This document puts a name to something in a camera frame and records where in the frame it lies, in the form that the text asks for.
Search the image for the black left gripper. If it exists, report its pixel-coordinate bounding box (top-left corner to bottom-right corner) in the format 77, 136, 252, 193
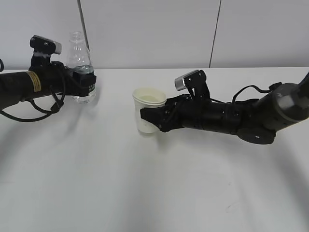
28, 54, 97, 97

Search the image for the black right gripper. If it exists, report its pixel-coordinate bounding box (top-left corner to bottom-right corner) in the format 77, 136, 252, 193
140, 95, 211, 132

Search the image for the white paper cup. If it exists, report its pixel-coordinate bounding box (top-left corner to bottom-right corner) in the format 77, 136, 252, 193
132, 87, 167, 134

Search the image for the clear green-label water bottle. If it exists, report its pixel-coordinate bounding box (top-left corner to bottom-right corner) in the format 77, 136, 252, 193
67, 31, 96, 103

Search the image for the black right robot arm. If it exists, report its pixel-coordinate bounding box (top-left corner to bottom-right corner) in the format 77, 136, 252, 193
140, 70, 309, 145

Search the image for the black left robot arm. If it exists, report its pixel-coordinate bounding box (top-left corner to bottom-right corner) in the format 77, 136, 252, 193
0, 57, 97, 110

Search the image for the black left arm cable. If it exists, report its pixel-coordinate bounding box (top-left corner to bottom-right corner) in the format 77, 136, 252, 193
0, 59, 67, 121

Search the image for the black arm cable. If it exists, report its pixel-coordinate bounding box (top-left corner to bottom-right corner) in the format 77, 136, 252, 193
210, 83, 282, 104
0, 59, 67, 121

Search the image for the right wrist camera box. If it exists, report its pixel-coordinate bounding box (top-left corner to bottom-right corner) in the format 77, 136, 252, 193
174, 70, 210, 100

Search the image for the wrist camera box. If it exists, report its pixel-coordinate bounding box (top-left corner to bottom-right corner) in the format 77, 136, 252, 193
174, 70, 210, 100
29, 35, 62, 55

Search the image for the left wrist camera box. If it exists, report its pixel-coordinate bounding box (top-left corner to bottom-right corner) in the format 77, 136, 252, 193
29, 35, 62, 55

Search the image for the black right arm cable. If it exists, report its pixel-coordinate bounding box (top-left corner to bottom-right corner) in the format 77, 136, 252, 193
210, 83, 282, 104

